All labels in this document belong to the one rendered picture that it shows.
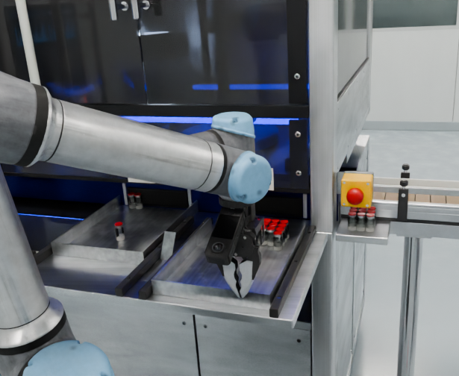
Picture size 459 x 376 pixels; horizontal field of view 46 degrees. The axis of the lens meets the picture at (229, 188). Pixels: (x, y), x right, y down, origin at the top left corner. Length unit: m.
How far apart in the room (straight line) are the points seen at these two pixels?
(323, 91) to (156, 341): 0.95
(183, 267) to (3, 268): 0.56
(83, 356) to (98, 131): 0.32
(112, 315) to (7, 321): 0.99
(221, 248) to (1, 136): 0.47
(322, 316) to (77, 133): 1.04
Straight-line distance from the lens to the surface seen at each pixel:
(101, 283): 1.25
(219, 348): 1.69
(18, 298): 0.82
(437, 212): 1.47
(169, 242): 1.31
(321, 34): 1.27
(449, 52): 5.90
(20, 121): 0.61
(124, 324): 1.80
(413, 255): 1.56
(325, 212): 1.38
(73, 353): 0.80
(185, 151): 0.72
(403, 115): 6.00
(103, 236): 1.48
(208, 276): 1.21
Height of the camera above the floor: 1.47
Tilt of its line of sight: 20 degrees down
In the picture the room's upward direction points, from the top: 4 degrees counter-clockwise
